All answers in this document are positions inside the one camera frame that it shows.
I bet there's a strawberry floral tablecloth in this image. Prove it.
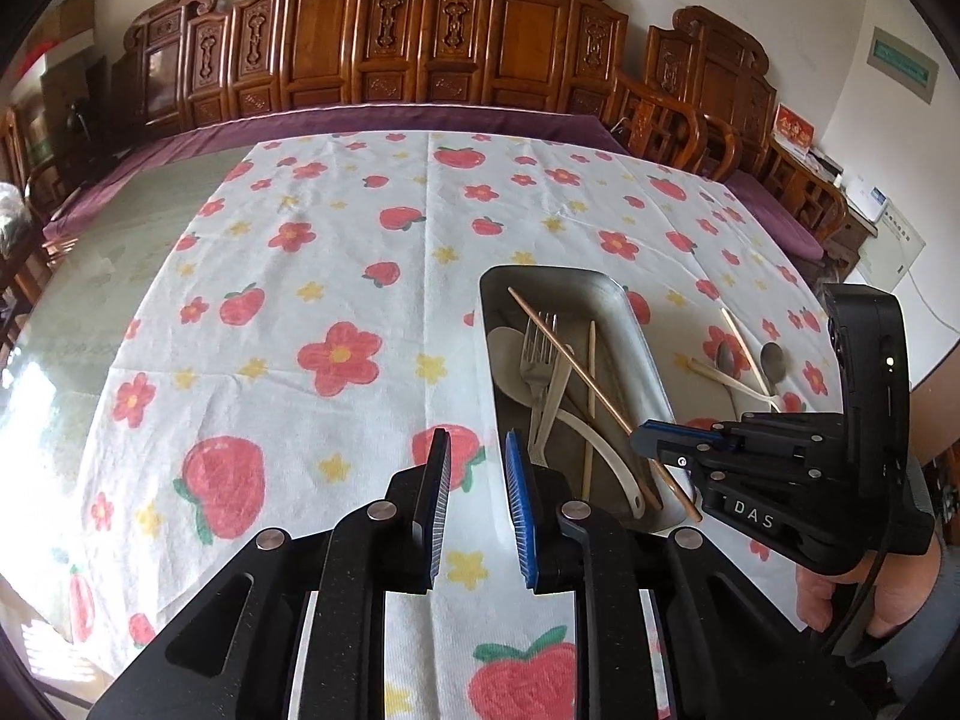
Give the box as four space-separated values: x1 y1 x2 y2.
56 131 837 720

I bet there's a clear plastic bag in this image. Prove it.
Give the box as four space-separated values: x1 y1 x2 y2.
0 180 32 257

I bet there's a white box device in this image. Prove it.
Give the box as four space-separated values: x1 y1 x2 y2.
839 175 890 223

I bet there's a green framed wall panel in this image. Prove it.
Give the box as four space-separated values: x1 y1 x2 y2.
868 25 939 103

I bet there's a red desk calendar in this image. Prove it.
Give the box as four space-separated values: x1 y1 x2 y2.
770 103 815 159

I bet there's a purple sofa cushion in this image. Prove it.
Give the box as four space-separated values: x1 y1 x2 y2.
41 106 628 241

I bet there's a cream chopstick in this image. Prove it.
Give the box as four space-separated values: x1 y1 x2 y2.
718 306 774 395
688 358 783 410

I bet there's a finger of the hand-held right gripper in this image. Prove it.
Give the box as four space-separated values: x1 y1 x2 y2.
630 429 835 496
636 412 847 452

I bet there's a wooden side table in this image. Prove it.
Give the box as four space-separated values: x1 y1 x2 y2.
820 187 880 272

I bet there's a white plastic knife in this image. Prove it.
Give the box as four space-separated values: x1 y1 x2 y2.
538 343 577 462

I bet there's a person's right hand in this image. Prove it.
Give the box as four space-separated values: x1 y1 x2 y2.
795 544 943 640

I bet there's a carved wooden armchair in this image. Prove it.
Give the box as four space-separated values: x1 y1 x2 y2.
643 6 853 260

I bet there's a white wall distribution panel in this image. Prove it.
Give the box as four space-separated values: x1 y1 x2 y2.
855 202 928 302

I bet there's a brown cardboard box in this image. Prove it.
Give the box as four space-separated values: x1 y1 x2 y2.
30 0 99 47

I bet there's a brown wooden chopstick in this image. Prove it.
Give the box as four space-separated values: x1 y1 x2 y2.
583 320 598 498

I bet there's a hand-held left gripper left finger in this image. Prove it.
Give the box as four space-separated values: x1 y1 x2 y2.
90 426 452 720

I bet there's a carved wooden sofa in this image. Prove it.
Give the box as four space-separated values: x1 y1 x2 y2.
109 0 706 173

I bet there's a purple armchair cushion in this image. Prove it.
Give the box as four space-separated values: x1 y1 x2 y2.
722 168 827 257

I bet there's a beige plastic spoon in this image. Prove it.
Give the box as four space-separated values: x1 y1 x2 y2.
489 325 648 519

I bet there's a stack of storage boxes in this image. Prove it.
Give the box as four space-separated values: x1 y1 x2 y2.
36 51 115 160

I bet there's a dark wooden chair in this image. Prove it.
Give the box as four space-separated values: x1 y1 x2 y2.
0 106 62 316

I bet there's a rectangular metal tray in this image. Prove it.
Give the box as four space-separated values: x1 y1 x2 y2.
478 264 703 535

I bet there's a metal spoon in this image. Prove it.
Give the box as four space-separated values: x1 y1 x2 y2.
712 340 775 399
759 341 788 413

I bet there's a person's right forearm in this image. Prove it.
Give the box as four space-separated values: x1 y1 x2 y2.
832 540 949 695

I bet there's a copper metal chopstick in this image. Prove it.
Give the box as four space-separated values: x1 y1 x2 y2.
508 286 704 524

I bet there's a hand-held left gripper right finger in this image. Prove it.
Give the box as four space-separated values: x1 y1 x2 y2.
502 430 872 720

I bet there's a metal fork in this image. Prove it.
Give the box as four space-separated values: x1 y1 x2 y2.
520 310 557 467

